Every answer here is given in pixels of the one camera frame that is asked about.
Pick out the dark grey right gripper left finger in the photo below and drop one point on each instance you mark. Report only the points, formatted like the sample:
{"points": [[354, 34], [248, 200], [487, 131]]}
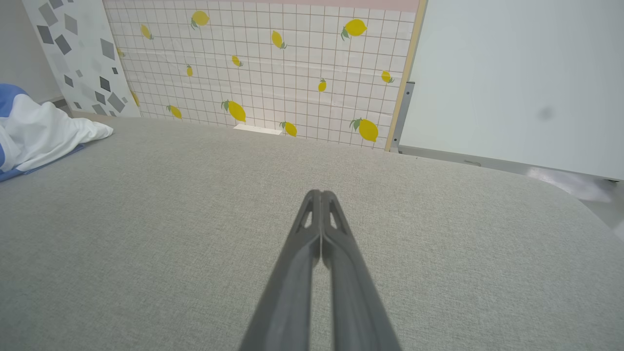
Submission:
{"points": [[287, 292]]}

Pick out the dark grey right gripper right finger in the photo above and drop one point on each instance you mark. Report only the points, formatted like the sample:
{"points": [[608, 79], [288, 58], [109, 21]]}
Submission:
{"points": [[356, 292]]}

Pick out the blue and white shirt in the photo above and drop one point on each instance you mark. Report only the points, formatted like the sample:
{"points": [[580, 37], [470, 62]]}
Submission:
{"points": [[39, 131]]}

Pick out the lemon print grid panel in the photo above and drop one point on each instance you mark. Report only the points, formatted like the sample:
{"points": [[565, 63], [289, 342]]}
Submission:
{"points": [[273, 68]]}

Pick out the clear plastic bag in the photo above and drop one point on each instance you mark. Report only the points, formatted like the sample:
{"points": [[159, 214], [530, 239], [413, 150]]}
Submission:
{"points": [[570, 184]]}

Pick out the plain white board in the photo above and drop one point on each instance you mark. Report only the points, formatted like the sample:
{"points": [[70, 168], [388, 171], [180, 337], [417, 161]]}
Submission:
{"points": [[512, 73]]}

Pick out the white panel with grey shapes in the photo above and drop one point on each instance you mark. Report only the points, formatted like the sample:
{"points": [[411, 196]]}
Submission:
{"points": [[80, 53]]}

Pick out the grey metal bracket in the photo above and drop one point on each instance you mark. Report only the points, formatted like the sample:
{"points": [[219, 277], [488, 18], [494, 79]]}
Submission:
{"points": [[401, 114]]}

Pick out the light wooden frame strip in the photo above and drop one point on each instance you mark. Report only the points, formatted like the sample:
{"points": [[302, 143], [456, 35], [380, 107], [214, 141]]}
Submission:
{"points": [[407, 73]]}

